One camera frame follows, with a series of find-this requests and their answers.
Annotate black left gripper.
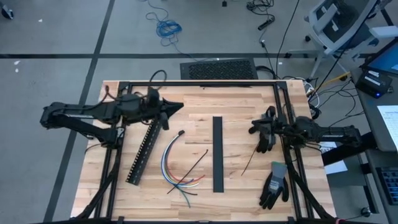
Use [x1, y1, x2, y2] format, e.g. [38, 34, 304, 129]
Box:
[143, 98, 184, 131]

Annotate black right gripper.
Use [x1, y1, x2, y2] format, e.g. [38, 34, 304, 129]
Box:
[249, 119, 286, 138]

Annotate black raceway lid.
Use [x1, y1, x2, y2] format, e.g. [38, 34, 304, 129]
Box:
[212, 116, 224, 193]

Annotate black slotted cable raceway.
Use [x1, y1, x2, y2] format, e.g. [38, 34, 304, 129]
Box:
[125, 118, 163, 187]

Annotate blue wire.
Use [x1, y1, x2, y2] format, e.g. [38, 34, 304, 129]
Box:
[160, 132, 195, 187]

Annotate black zip tie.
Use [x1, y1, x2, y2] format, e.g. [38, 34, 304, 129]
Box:
[166, 149, 209, 195]

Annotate red wire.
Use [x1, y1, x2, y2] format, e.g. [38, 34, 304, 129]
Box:
[165, 132, 206, 184]

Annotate black wire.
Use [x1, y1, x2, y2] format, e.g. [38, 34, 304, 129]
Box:
[164, 132, 198, 196]

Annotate green wire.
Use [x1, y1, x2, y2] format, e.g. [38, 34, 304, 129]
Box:
[162, 132, 192, 208]

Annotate dark brown zip tie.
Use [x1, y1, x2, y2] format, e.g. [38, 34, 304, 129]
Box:
[240, 144, 259, 177]

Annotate black perforated case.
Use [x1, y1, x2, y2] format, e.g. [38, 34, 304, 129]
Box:
[179, 58, 259, 81]

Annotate white paper with print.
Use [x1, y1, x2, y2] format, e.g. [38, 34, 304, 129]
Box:
[318, 141, 348, 175]

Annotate black power strip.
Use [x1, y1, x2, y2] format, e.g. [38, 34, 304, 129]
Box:
[257, 17, 276, 31]

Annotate grey side desk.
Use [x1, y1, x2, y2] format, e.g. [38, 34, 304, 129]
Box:
[350, 67, 398, 224]

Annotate black device box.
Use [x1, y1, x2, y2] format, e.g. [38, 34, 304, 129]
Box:
[355, 68, 393, 100]

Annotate grey white office chair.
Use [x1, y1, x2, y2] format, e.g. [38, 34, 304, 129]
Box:
[287, 0, 398, 80]

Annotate white document sheet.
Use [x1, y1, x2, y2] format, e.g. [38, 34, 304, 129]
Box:
[377, 105, 398, 144]

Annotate black keyboard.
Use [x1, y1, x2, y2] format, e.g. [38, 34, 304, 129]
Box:
[375, 167, 398, 206]

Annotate laptop with blue screen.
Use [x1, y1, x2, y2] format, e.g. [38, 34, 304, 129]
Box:
[361, 36, 398, 78]

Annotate small black floor device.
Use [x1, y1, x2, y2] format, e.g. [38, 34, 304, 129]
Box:
[1, 4, 15, 20]

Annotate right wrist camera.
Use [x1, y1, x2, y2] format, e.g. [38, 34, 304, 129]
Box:
[264, 105, 278, 121]

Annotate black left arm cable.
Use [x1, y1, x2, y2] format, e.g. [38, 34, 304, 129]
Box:
[148, 69, 168, 91]

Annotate black aluminium frame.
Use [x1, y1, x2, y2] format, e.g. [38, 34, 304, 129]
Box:
[70, 80, 339, 224]

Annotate black tangled cables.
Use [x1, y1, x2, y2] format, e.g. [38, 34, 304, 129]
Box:
[307, 79, 367, 127]

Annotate white cable bundle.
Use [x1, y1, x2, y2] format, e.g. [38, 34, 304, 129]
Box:
[303, 80, 321, 108]

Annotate blue floor cable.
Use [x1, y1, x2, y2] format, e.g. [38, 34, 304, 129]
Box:
[145, 0, 200, 60]

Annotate black cable with plug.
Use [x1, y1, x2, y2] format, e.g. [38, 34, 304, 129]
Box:
[259, 29, 272, 65]

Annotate yellow cable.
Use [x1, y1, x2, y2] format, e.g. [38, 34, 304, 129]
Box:
[313, 72, 351, 93]

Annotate long black hanging cable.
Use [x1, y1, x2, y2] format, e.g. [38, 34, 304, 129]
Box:
[310, 0, 381, 94]
[275, 0, 301, 80]

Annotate black cable coil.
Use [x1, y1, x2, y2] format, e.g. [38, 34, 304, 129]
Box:
[246, 0, 276, 17]

